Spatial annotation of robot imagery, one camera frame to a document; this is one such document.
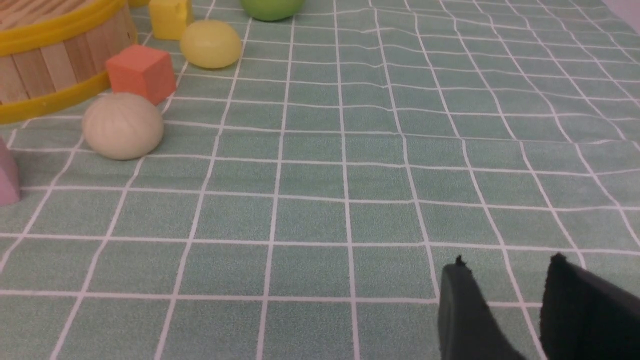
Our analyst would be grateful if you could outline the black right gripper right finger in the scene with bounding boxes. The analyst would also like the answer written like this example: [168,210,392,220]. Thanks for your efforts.
[539,253,640,360]

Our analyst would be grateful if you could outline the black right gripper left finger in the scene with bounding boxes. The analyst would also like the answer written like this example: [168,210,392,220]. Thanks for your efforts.
[438,255,525,360]

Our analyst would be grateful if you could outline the pale yellow bun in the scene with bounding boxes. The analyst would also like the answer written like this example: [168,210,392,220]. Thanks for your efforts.
[179,20,243,69]

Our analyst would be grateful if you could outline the white bun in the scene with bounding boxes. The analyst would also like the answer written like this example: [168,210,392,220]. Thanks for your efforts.
[81,92,164,161]

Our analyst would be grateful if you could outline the bamboo steamer tray yellow rim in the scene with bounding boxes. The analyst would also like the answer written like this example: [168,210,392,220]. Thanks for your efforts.
[0,0,138,125]

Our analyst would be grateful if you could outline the green checkered tablecloth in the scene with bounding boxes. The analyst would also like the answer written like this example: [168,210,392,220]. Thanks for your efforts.
[0,0,640,360]

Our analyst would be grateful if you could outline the green bun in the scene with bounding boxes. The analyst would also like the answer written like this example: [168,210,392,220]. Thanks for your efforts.
[240,0,306,22]

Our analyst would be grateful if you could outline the orange foam cube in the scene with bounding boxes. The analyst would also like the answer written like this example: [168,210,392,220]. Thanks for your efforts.
[105,44,178,105]

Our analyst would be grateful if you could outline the yellow foam cube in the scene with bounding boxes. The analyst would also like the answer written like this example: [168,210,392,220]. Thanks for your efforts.
[148,0,194,41]

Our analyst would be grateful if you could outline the pink foam block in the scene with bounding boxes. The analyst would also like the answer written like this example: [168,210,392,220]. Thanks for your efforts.
[0,137,21,207]

